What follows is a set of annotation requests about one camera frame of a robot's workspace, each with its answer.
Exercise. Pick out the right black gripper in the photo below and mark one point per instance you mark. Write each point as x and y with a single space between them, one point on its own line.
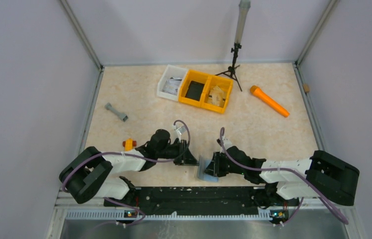
214 168

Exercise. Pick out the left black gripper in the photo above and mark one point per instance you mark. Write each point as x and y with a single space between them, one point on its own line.
188 159

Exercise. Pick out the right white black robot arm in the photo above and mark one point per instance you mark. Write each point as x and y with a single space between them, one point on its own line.
321 175

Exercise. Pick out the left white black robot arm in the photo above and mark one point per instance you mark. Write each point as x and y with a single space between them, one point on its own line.
91 173

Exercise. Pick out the yellow red toy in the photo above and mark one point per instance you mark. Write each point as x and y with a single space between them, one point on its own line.
129 144

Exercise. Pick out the beige parts in bin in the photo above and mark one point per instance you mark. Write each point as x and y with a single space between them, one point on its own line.
216 97

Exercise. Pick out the black pad in bin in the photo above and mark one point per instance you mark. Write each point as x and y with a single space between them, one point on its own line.
194 90

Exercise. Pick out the yellow bin with black pad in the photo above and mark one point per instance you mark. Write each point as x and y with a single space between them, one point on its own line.
197 76

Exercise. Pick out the white plastic bin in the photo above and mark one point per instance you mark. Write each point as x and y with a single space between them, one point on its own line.
171 71

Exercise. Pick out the papers in white bin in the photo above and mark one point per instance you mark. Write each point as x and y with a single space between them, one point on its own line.
172 85

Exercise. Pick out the grey dumbbell-shaped part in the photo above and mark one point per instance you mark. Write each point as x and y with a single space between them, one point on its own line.
122 116

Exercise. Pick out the yellow bin with beige parts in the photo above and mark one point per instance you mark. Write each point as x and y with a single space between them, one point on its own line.
226 85

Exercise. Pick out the orange flashlight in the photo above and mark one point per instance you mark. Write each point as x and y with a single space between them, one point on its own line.
258 92

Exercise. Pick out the black tripod with grey pole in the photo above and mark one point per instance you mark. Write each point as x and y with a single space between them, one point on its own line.
244 6

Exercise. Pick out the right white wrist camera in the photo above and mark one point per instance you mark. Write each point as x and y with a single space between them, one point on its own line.
225 143

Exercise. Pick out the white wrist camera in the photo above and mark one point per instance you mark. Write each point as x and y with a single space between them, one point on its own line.
179 130
225 143

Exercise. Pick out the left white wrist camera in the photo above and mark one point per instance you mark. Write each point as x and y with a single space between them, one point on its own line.
179 130

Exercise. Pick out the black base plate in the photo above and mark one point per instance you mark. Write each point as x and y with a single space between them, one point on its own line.
204 201

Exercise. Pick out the grey slotted cable duct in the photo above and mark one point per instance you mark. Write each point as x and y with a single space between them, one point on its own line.
121 215

